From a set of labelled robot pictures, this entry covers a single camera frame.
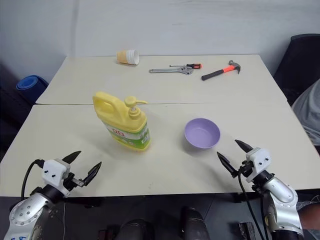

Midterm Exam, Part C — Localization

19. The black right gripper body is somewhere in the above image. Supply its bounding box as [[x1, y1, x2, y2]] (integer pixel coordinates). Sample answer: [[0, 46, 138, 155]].
[[236, 160, 254, 179]]

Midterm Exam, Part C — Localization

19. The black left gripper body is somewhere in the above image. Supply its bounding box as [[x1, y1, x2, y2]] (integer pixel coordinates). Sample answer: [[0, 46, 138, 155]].
[[62, 171, 85, 193]]

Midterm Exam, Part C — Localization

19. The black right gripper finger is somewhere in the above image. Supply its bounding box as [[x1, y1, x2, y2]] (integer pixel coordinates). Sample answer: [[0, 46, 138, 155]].
[[216, 151, 238, 179], [234, 139, 254, 154]]

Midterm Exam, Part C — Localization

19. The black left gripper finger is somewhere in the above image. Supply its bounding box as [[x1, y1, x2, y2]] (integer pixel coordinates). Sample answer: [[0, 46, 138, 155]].
[[61, 150, 82, 165], [82, 161, 103, 187]]

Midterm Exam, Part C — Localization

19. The purple plastic bowl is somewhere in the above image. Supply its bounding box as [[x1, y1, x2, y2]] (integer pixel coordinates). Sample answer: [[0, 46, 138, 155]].
[[184, 117, 221, 151]]

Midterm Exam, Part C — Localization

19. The yellow detergent bottle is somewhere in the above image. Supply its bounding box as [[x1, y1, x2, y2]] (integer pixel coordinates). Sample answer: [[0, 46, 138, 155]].
[[92, 91, 152, 153]]

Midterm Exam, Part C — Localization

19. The dark rounded shape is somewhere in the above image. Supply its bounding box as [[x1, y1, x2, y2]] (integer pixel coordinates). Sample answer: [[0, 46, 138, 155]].
[[119, 218, 156, 240]]

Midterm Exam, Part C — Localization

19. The person in grey clothes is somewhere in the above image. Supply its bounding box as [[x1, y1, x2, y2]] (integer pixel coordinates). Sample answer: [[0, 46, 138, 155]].
[[291, 79, 320, 146]]

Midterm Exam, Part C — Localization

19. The orange and black claw hammer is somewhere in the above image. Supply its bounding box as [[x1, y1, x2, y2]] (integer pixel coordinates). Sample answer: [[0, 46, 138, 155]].
[[201, 59, 242, 82]]

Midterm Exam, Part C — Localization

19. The blue rolled foam mat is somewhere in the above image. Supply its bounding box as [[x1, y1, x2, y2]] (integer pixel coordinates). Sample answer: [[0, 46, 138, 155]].
[[16, 75, 49, 104]]

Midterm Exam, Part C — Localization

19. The red and black screwdriver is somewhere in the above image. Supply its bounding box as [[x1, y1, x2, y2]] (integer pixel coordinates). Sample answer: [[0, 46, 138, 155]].
[[169, 63, 203, 70]]

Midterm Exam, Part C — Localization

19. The black chair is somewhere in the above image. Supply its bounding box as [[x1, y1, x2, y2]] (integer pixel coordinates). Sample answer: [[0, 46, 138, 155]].
[[273, 33, 320, 107]]

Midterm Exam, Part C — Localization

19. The silver adjustable wrench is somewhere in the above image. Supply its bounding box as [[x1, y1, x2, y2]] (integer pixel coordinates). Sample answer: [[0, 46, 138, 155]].
[[149, 65, 194, 76]]

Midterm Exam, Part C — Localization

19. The stack of paper cups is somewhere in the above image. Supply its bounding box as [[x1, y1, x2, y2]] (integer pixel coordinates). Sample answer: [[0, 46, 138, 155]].
[[116, 49, 140, 66]]

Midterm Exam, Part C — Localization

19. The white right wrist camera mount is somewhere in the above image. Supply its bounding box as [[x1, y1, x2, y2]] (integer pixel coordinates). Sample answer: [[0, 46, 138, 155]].
[[244, 147, 272, 183]]

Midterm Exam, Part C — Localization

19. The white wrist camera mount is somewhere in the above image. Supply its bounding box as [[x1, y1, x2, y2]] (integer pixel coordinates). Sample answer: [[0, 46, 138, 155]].
[[41, 158, 72, 197], [244, 147, 272, 183]]

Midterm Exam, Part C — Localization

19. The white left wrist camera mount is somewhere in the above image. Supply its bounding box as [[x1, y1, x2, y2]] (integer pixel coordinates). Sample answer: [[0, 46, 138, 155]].
[[41, 158, 72, 197]]

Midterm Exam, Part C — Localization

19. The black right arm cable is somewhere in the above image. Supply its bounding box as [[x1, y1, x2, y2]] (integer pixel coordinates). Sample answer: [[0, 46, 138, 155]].
[[236, 165, 267, 240]]

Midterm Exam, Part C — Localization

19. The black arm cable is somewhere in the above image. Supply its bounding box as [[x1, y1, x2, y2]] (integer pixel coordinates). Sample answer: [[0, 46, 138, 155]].
[[20, 158, 45, 201], [236, 165, 267, 240]]

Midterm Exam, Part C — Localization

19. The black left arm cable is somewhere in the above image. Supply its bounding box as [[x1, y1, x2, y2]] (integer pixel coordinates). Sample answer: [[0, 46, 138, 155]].
[[20, 158, 45, 201]]

